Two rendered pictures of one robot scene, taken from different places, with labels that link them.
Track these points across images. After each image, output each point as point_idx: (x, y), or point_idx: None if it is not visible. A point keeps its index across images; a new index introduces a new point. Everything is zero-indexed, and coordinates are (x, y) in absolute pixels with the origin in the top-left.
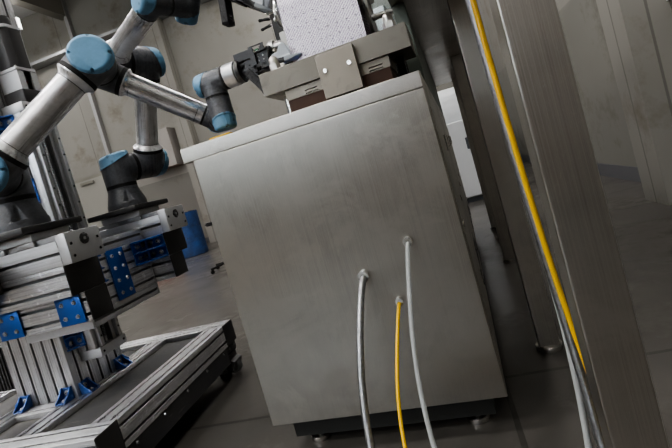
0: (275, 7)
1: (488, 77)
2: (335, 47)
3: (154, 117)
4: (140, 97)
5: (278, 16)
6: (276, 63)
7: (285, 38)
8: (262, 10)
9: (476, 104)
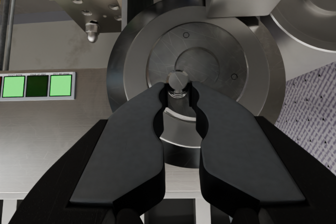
0: (107, 78)
1: None
2: None
3: None
4: None
5: (113, 48)
6: None
7: None
8: (143, 91)
9: None
